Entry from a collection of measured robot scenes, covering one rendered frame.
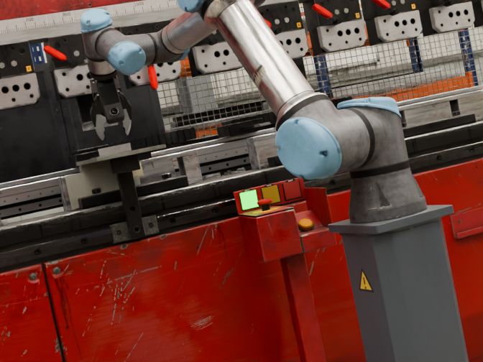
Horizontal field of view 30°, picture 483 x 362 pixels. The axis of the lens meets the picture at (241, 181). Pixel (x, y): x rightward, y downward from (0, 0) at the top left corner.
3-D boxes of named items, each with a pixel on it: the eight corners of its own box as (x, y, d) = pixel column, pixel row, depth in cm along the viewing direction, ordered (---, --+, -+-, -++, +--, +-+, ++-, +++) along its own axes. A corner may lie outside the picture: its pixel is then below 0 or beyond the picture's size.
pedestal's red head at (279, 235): (264, 263, 225) (250, 192, 224) (246, 258, 240) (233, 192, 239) (337, 244, 230) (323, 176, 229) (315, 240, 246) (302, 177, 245)
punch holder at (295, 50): (264, 62, 261) (252, 6, 261) (253, 67, 269) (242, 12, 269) (310, 54, 267) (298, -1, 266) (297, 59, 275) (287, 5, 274)
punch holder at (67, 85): (60, 98, 240) (47, 37, 239) (55, 101, 248) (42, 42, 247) (114, 88, 246) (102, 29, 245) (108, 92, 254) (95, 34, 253)
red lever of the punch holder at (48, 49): (46, 43, 235) (79, 62, 238) (44, 45, 239) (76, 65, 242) (42, 49, 235) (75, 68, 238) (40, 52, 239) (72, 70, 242)
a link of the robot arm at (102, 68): (118, 59, 219) (85, 65, 218) (121, 74, 223) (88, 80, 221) (113, 42, 225) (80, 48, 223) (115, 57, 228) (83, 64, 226)
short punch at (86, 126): (83, 131, 246) (76, 96, 245) (82, 131, 248) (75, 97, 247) (118, 124, 249) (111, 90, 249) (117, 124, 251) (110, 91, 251)
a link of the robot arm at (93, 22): (90, 28, 210) (71, 14, 215) (97, 67, 217) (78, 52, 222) (118, 16, 213) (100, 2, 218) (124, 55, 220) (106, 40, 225)
